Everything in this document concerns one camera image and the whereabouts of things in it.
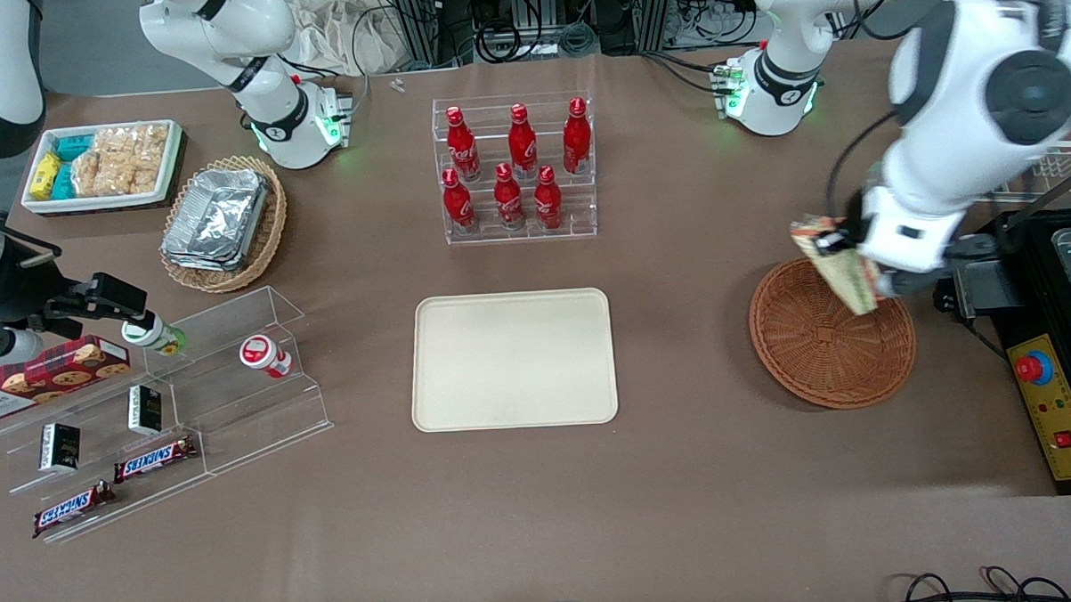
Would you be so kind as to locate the yellow snack packet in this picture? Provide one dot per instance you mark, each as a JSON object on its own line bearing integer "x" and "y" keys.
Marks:
{"x": 45, "y": 176}

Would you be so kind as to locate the small black white box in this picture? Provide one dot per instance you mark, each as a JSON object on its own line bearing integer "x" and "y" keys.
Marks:
{"x": 145, "y": 410}
{"x": 60, "y": 447}

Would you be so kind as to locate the red cola bottle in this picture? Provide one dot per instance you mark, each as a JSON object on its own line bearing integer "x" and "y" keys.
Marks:
{"x": 457, "y": 204}
{"x": 576, "y": 139}
{"x": 521, "y": 145}
{"x": 547, "y": 201}
{"x": 508, "y": 199}
{"x": 462, "y": 148}

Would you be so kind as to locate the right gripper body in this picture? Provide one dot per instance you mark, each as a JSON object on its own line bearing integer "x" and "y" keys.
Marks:
{"x": 20, "y": 290}

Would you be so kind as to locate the clear acrylic bottle rack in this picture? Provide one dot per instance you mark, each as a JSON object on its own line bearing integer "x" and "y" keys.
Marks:
{"x": 520, "y": 235}

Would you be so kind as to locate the black appliance with yellow panel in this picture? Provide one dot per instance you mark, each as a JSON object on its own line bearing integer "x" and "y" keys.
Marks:
{"x": 1064, "y": 398}

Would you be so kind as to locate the white rectangular snack bin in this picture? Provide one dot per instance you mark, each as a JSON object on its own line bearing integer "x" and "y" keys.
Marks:
{"x": 174, "y": 149}

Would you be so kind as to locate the round brown wicker basket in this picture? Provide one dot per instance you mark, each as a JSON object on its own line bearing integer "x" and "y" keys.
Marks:
{"x": 822, "y": 353}

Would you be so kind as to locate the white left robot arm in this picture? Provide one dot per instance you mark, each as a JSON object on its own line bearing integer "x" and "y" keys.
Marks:
{"x": 955, "y": 81}

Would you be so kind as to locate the green sunflower snack cup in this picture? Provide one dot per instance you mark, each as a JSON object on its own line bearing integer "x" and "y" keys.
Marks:
{"x": 152, "y": 337}

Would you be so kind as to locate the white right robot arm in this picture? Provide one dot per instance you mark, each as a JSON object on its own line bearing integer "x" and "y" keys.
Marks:
{"x": 250, "y": 26}

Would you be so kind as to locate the clear bag of crackers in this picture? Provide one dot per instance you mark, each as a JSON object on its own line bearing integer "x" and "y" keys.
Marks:
{"x": 125, "y": 159}

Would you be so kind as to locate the Snickers chocolate bar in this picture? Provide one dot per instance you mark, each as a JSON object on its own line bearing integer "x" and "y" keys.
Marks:
{"x": 71, "y": 508}
{"x": 155, "y": 459}

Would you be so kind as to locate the aluminium foil container stack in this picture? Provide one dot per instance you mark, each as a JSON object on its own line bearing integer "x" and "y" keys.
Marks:
{"x": 216, "y": 219}

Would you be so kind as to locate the white cloth bag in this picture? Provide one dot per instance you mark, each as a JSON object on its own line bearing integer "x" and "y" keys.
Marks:
{"x": 348, "y": 36}

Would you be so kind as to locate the triangular sandwich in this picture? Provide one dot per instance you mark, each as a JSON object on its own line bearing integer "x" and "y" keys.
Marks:
{"x": 842, "y": 272}

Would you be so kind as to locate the red lid snack cup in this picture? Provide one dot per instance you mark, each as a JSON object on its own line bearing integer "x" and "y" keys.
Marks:
{"x": 266, "y": 357}

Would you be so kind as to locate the oval light wicker basket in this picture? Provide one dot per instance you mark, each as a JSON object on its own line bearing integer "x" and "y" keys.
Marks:
{"x": 270, "y": 230}

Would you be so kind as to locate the clear acrylic tiered stand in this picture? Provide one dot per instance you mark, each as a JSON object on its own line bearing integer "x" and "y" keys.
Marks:
{"x": 236, "y": 409}

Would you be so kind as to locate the red tartan cookie box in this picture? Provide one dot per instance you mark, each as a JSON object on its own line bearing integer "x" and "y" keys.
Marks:
{"x": 48, "y": 376}

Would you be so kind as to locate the red emergency stop button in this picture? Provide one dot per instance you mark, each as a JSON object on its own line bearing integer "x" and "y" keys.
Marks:
{"x": 1033, "y": 368}

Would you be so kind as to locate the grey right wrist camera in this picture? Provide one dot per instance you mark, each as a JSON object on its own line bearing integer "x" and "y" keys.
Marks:
{"x": 3, "y": 349}

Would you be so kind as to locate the cream rectangular plastic tray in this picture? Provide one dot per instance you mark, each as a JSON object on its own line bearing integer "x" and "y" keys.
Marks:
{"x": 513, "y": 360}

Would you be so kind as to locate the teal snack packet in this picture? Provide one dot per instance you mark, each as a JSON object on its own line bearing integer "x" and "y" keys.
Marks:
{"x": 74, "y": 146}
{"x": 64, "y": 182}

